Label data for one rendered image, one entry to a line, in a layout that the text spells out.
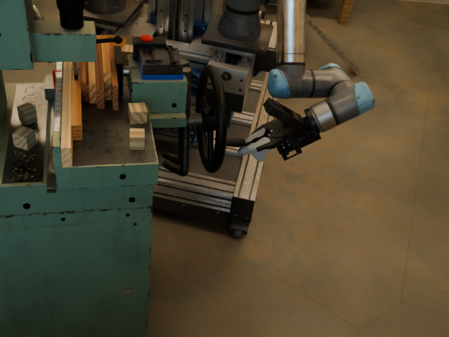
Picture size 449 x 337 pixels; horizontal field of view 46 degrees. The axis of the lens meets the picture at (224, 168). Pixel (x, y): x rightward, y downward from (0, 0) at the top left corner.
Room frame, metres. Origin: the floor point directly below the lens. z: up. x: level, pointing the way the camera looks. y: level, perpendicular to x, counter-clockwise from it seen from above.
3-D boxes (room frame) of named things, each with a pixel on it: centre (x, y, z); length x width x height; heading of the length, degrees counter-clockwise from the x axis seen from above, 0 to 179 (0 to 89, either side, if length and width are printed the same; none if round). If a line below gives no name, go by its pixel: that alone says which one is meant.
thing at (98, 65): (1.14, 0.34, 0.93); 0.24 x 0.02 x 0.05; 18
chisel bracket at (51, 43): (1.07, 0.40, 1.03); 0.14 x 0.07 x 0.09; 108
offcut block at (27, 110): (1.07, 0.51, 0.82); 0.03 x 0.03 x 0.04; 51
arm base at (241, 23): (1.74, 0.02, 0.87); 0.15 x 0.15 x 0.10
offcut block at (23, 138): (0.97, 0.48, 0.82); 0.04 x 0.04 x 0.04; 77
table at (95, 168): (1.12, 0.28, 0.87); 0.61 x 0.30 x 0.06; 18
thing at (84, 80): (1.13, 0.38, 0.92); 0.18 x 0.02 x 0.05; 18
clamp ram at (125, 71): (1.13, 0.26, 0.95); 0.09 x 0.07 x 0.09; 18
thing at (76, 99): (1.17, 0.41, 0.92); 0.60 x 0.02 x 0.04; 18
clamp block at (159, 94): (1.15, 0.20, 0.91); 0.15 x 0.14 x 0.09; 18
